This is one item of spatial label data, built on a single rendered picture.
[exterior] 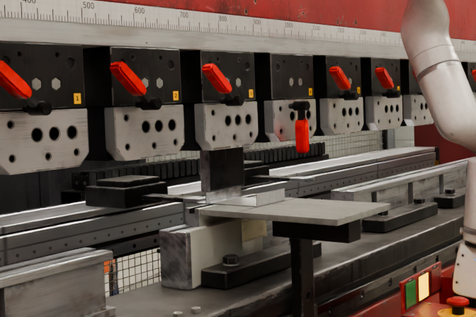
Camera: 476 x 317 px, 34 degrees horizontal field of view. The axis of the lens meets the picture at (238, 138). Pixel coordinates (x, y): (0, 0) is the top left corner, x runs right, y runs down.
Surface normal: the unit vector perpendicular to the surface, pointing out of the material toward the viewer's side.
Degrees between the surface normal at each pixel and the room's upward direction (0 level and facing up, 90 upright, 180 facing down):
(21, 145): 90
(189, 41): 90
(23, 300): 90
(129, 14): 90
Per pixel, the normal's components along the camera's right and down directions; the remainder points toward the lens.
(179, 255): -0.60, 0.07
